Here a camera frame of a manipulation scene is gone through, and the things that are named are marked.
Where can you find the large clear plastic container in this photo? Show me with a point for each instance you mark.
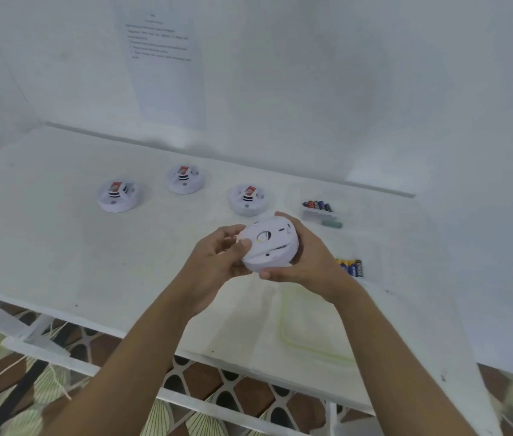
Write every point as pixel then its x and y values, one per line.
pixel 370 249

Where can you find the white metal table frame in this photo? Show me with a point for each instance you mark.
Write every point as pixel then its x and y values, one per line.
pixel 11 329

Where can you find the printed white paper sheet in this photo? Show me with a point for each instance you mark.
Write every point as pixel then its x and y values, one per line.
pixel 165 95

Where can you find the person's right forearm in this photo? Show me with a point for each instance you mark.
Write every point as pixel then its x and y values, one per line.
pixel 397 367

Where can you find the white round smoke detector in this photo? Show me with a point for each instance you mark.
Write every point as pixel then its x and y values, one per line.
pixel 185 188
pixel 265 265
pixel 118 206
pixel 247 211

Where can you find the person's right hand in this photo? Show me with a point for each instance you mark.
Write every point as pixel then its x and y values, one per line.
pixel 320 267

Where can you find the person's left hand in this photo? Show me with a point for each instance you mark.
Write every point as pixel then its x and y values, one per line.
pixel 211 267

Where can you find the large green-rimmed clear lid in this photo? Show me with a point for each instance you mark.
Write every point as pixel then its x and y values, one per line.
pixel 306 326

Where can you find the clear battery container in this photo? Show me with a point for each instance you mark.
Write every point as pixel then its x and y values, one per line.
pixel 342 195

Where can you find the person's left forearm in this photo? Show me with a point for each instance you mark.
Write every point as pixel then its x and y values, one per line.
pixel 115 372

